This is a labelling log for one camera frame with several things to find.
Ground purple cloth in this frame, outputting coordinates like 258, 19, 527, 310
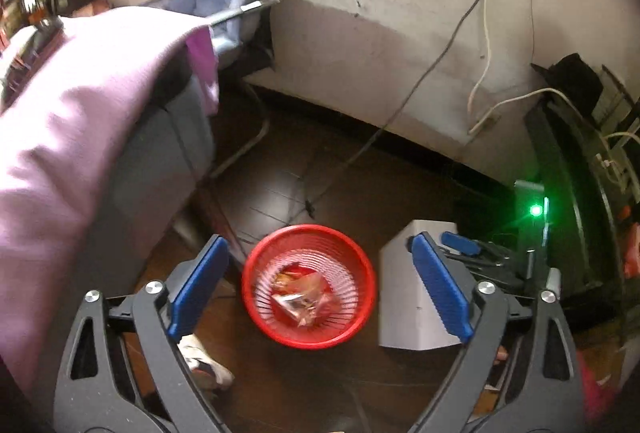
0, 5, 221, 394

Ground white charger cable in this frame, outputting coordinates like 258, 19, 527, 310
594, 131, 640, 181

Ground grey power cable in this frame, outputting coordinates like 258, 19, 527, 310
297, 0, 511, 214

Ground black office chair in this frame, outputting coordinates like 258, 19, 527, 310
140, 0, 296, 178

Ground thin white cable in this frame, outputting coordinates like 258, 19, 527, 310
467, 0, 496, 114

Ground white cardboard box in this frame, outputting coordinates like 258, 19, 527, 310
378, 219, 472, 350

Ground crumpled clear orange wrapper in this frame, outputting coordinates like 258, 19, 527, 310
270, 269, 337, 329

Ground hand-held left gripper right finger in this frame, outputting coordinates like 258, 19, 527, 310
407, 233, 587, 433

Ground white sneaker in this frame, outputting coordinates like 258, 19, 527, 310
177, 332, 236, 391

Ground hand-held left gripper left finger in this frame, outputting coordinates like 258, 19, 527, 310
54, 234, 231, 433

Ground grey table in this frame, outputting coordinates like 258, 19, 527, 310
95, 58, 217, 274

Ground person's right forearm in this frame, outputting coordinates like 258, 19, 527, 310
575, 347, 622, 420

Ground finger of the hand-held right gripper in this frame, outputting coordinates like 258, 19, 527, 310
441, 232, 523, 266
450, 255, 525, 288

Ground black hat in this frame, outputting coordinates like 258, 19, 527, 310
531, 53, 604, 114

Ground red plastic mesh basket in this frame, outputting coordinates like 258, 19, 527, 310
241, 224, 377, 350

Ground thick white cable with plug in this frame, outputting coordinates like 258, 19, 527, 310
467, 87, 596, 136

